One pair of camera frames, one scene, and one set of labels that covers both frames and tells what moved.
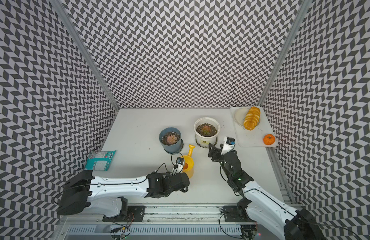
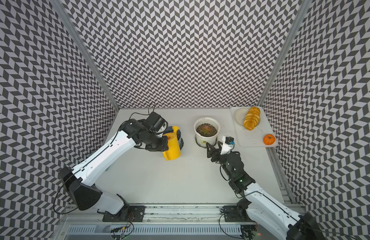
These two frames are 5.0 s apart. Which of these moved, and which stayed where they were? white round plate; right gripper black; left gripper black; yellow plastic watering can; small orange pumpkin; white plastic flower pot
Moved: left gripper black; yellow plastic watering can
Stayed: white round plate; small orange pumpkin; white plastic flower pot; right gripper black
